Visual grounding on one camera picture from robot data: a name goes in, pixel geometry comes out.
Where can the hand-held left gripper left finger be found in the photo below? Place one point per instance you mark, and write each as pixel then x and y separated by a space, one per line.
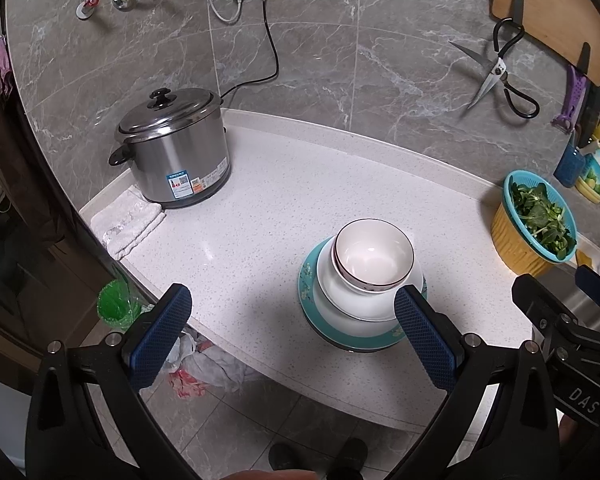
pixel 160 332

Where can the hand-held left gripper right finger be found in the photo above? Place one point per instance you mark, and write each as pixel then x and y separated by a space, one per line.
pixel 422 335

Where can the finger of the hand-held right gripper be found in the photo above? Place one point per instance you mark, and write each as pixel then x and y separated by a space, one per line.
pixel 530 295
pixel 595 282

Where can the plain white plate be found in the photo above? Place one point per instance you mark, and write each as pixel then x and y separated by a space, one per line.
pixel 365 312

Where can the teal rimmed floral plate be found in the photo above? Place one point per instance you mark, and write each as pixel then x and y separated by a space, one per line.
pixel 350 335

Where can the white bowl with pink blossoms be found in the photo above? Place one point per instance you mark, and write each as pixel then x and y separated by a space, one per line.
pixel 375 255

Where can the plain white bowl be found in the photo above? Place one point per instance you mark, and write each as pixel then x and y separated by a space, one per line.
pixel 327 280

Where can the steel sink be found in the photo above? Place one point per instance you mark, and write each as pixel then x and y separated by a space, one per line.
pixel 587 310

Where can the white tray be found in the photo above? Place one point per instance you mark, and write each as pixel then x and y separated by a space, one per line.
pixel 597 252

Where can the green trash bin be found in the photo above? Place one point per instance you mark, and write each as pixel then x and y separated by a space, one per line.
pixel 114 305

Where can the red printed bag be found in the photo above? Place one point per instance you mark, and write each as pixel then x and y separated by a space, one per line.
pixel 185 385

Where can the white plastic bag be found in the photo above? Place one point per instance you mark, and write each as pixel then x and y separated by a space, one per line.
pixel 215 365

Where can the green leafy vegetables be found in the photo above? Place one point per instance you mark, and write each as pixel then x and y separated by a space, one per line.
pixel 540 215

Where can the teal plastic colander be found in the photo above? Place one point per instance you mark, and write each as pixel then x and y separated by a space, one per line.
pixel 508 205

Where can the white folded towel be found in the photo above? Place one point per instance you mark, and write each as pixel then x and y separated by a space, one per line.
pixel 125 225

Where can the blue plastic cup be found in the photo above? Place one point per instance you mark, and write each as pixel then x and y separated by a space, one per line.
pixel 570 165

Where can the black shoe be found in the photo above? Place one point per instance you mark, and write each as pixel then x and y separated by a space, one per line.
pixel 352 452
pixel 282 455

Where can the stainless steel rice cooker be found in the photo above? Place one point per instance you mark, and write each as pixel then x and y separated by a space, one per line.
pixel 180 160

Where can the dark glass door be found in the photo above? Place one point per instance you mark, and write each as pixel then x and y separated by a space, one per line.
pixel 30 210

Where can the purple kitchen peeler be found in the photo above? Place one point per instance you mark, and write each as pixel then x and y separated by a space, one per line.
pixel 572 100

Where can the steel cooker lid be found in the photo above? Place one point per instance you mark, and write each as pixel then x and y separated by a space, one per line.
pixel 180 112

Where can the wooden cutting board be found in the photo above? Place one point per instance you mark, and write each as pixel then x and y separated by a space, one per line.
pixel 545 0

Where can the pink cloth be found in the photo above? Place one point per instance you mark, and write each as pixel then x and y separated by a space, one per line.
pixel 1 67

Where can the red water valve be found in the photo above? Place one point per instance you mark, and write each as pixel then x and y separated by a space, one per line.
pixel 87 7

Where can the metal wall pipe fitting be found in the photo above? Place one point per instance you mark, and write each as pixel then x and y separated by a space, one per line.
pixel 122 4

